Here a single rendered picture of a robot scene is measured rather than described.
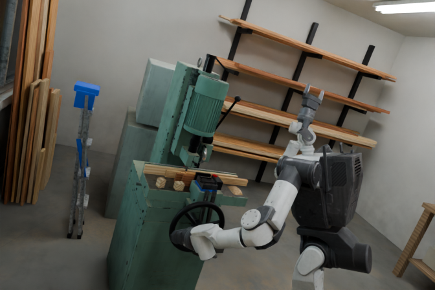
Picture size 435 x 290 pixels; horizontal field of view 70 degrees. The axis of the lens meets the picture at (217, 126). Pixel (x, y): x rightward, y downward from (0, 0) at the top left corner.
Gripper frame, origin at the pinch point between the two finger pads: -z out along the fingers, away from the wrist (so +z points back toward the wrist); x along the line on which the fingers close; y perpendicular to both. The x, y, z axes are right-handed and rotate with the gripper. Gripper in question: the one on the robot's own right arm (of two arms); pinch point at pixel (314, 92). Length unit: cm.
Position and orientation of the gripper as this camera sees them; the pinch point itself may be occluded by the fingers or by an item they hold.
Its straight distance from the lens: 184.6
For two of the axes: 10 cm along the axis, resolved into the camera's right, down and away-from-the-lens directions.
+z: -3.4, 9.4, -0.7
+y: -4.0, -0.8, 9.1
